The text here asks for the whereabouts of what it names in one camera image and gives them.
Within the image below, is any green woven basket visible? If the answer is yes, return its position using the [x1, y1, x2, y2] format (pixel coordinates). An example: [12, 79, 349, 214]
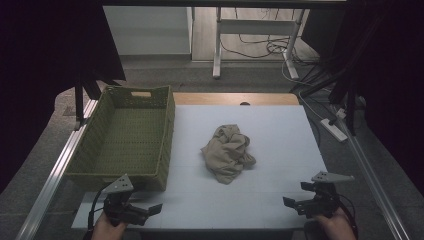
[64, 85, 176, 193]

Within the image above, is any person's right hand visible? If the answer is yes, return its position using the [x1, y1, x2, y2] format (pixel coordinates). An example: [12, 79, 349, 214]
[314, 207, 358, 240]

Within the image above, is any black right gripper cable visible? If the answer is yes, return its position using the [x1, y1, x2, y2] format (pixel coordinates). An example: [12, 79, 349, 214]
[337, 194, 360, 240]

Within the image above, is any person's left hand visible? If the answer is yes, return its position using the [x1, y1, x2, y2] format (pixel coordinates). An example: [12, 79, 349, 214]
[90, 211, 130, 240]

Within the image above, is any white cabinet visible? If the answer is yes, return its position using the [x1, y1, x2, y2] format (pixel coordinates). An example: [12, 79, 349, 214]
[103, 6, 196, 56]

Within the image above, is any white desk frame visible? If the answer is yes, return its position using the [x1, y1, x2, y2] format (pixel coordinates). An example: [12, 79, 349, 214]
[212, 7, 307, 80]

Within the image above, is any beige cloth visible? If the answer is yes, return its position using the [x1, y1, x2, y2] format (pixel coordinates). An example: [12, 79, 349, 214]
[200, 124, 257, 186]

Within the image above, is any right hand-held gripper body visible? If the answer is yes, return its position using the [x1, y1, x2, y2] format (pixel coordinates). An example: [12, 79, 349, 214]
[294, 170, 356, 220]

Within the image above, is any black metal stand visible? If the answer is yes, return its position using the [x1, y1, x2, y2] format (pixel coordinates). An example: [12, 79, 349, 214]
[328, 74, 358, 136]
[73, 75, 102, 123]

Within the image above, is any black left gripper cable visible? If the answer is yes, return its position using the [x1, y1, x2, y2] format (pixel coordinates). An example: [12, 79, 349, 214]
[86, 185, 112, 240]

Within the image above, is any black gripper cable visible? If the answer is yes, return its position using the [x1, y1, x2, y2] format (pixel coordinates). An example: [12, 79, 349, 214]
[86, 185, 112, 240]
[337, 194, 360, 240]

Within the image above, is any white power strip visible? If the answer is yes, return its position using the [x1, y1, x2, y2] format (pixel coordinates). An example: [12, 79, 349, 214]
[320, 118, 349, 143]

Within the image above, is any aluminium rail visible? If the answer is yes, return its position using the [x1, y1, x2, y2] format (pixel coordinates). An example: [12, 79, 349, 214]
[14, 99, 100, 240]
[333, 113, 412, 240]

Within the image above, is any black curtain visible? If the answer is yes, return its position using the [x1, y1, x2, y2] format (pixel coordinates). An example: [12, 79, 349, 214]
[0, 0, 127, 195]
[301, 0, 424, 195]

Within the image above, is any white floor cable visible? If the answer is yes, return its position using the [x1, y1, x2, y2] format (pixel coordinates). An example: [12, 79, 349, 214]
[281, 59, 326, 121]

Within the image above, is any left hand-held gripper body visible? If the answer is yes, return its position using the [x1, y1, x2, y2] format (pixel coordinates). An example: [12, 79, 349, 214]
[101, 173, 150, 228]

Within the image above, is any white foam mat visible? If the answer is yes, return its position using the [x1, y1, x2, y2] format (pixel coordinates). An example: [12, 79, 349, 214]
[71, 104, 330, 231]

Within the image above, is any black floor cable bundle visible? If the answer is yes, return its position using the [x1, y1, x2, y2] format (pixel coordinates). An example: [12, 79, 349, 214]
[219, 7, 322, 66]

